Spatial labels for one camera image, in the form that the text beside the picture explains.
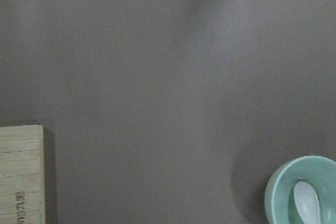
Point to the bamboo cutting board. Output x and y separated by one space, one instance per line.
22 174

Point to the mint green bowl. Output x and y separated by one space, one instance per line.
279 201

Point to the white ceramic spoon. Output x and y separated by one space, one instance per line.
307 203

